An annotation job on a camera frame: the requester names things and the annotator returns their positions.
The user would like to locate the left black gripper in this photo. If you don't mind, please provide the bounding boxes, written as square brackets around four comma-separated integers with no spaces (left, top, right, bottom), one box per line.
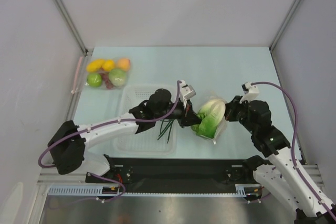
[155,98,202,129]

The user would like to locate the fake green lettuce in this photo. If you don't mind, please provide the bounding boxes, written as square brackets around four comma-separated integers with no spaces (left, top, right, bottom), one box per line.
[190,98,227,139]

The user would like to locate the clear zip top bag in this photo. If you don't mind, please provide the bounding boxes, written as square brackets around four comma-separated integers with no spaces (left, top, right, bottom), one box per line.
[191,95,228,145]

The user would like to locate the fake green onion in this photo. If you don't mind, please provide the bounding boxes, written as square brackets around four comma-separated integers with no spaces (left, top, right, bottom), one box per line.
[157,119,174,144]

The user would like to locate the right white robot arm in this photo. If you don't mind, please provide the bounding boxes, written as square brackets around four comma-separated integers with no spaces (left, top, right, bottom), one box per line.
[225,96,335,223]

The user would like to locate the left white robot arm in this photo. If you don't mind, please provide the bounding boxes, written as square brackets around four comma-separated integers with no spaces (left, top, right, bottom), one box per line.
[47,86,201,182]

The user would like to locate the pale green fake cabbage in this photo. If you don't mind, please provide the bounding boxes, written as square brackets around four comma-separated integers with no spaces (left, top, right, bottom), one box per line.
[109,68,128,87]

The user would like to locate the orange fake peach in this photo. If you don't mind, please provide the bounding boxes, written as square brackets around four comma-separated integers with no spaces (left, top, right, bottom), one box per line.
[116,58,131,71]

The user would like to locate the zip bag of fake fruit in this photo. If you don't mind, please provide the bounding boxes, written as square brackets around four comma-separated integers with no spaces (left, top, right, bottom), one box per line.
[70,57,132,95]

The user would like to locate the fake red grapes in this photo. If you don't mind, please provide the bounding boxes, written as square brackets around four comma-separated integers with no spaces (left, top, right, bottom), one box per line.
[98,70,115,90]

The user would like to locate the yellow fake lemon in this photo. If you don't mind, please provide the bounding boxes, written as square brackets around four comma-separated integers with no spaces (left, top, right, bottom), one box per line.
[101,60,115,71]

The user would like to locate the green fake apple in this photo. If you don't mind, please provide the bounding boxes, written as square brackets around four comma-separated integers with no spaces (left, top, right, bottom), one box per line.
[87,72,102,88]

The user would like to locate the yellow fake mango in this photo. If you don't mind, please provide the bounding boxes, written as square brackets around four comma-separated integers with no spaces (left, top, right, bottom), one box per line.
[86,59,105,72]

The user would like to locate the white perforated plastic basket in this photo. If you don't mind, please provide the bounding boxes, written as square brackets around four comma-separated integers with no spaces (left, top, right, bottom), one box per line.
[111,84,177,156]

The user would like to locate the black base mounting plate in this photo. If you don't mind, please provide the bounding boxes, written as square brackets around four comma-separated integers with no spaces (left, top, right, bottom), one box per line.
[85,155,270,187]

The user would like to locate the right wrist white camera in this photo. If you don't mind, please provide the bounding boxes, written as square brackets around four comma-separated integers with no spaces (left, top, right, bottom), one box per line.
[239,82,260,104]

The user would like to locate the wrist white camera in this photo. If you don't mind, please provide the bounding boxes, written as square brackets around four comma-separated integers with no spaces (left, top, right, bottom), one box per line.
[239,82,260,104]
[177,80,196,108]

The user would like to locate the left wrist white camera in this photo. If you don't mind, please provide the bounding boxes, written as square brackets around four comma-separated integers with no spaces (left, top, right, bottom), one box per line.
[177,80,196,108]

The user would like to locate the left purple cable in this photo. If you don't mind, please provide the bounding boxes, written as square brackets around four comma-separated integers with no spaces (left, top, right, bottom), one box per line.
[38,80,184,204]

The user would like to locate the white slotted cable duct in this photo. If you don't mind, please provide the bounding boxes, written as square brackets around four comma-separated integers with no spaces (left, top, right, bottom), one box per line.
[48,183,262,198]

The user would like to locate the left aluminium frame post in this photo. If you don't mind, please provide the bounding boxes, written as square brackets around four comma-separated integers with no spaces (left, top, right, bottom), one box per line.
[52,0,88,55]

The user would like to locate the aluminium frame post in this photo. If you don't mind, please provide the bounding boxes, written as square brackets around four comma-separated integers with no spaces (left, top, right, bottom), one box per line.
[269,0,303,54]
[52,0,88,55]

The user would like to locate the right aluminium frame post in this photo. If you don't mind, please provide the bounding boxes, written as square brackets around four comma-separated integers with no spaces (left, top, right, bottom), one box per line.
[269,0,303,54]

